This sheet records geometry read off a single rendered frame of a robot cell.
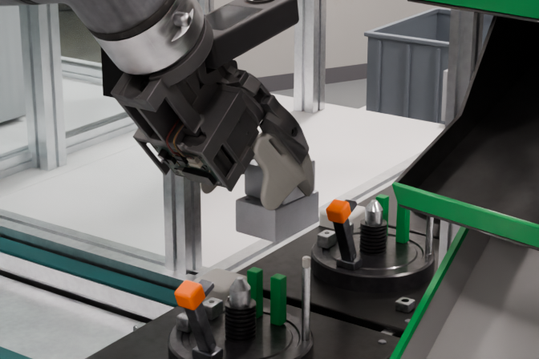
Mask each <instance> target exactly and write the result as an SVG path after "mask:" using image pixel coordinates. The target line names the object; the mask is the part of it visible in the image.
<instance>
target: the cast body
mask: <svg viewBox="0 0 539 359"><path fill-rule="evenodd" d="M311 162H312V167H313V173H314V188H315V161H314V160H313V159H311ZM262 181H263V171H262V169H261V168H260V166H259V165H258V164H257V162H256V161H255V159H253V160H251V162H250V164H249V166H248V167H247V169H246V170H245V194H246V195H247V196H243V197H241V198H239V199H237V200H236V231H237V232H240V233H243V234H246V235H249V236H254V237H257V238H260V239H263V240H268V241H271V242H278V241H279V240H282V239H284V238H286V237H288V236H291V235H293V234H294V233H296V232H299V231H301V230H302V229H304V228H308V227H309V226H311V225H313V224H316V223H317V222H318V200H319V192H318V191H316V190H314V189H313V191H312V193H311V195H310V196H305V195H304V194H303V193H302V191H301V190H300V189H299V188H298V187H296V188H295V189H294V190H293V191H292V192H291V193H290V194H289V195H288V196H287V198H286V199H285V200H284V201H283V202H282V203H281V204H280V206H279V207H278V208H276V209H274V210H272V211H270V210H267V209H265V208H264V206H263V205H262V203H261V186H262Z"/></svg>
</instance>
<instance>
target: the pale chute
mask: <svg viewBox="0 0 539 359"><path fill-rule="evenodd" d="M390 359H539V251H537V250H535V249H532V248H527V247H525V246H522V245H519V244H514V243H512V242H509V241H507V240H502V239H499V238H496V237H494V236H490V235H487V234H484V233H481V232H477V231H474V230H472V229H468V228H464V227H461V226H460V229H459V231H458V232H457V234H456V236H455V238H454V240H453V242H452V243H451V245H450V247H449V249H448V251H447V253H446V255H445V256H444V258H443V260H442V262H441V264H440V266H439V267H438V269H437V271H436V274H435V275H434V276H433V278H432V281H431V283H430V284H429V286H428V288H427V290H426V292H425V294H424V295H423V297H422V299H421V301H420V303H419V305H418V307H417V308H416V310H415V312H414V314H413V316H412V318H411V319H410V321H409V323H408V325H407V327H406V329H405V330H404V332H403V335H402V336H401V338H400V340H399V342H398V344H397V346H396V347H395V350H394V351H393V353H392V355H391V357H390Z"/></svg>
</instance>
